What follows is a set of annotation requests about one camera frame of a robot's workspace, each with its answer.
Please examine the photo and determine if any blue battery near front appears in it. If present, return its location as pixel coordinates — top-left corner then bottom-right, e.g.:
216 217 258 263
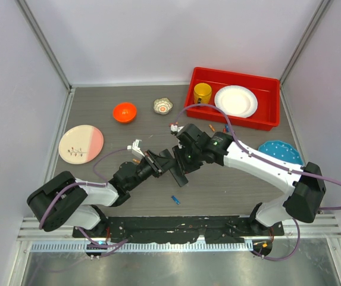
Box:
171 196 180 205

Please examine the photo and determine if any white cable duct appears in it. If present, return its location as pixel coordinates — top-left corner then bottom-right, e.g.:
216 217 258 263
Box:
30 240 253 253

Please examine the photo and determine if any orange bowl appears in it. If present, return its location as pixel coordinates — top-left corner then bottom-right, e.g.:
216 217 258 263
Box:
112 102 137 124

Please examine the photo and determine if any small floral bowl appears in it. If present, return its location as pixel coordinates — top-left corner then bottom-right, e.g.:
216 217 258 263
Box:
153 97 173 115

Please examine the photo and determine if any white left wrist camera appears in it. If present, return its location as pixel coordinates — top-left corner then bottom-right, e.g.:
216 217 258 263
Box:
127 139 145 160

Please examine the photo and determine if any blue polka dot plate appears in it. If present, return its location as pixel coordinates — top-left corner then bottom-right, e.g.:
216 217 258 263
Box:
258 140 304 165

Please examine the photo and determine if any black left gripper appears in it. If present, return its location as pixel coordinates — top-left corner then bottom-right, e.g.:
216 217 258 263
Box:
127 150 177 191

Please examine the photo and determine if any pink cream plate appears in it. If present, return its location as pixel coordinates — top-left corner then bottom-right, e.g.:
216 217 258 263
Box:
58 125 104 164

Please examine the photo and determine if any white paper plate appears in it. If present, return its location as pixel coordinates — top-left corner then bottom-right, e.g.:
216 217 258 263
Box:
214 85 258 118

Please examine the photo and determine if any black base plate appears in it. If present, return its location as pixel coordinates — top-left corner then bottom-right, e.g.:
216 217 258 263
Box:
84 216 284 244

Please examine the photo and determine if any red plastic bin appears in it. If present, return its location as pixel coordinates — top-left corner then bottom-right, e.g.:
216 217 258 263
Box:
184 67 280 131

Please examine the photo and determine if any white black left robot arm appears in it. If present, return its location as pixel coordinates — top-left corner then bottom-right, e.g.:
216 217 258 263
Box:
27 149 177 238

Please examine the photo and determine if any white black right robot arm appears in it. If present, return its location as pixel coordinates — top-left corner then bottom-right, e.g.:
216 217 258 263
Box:
170 124 326 235

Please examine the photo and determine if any yellow mug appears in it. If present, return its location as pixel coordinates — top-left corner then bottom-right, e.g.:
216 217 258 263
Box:
193 82 212 104

